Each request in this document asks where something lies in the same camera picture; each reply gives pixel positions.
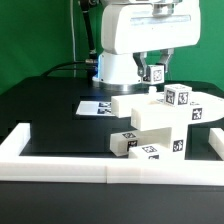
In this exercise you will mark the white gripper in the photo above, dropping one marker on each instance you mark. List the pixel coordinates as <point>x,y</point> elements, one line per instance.
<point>138,26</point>

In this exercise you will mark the white tagged cube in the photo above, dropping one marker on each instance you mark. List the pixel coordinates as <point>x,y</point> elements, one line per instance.
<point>177,94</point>
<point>154,74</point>

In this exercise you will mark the white chair back part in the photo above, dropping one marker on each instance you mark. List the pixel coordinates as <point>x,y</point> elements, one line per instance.
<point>148,111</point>

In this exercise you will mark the white chair seat part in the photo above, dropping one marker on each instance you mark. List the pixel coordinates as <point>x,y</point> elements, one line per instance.
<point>170,142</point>

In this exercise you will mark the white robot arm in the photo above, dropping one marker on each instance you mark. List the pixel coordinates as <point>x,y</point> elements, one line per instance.
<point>118,71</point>

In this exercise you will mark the white sheet with tags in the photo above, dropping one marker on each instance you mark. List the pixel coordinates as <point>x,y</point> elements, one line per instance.
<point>94,108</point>

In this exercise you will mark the white U-shaped obstacle frame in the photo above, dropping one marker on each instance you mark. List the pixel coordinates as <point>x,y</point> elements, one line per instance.
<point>16,167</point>

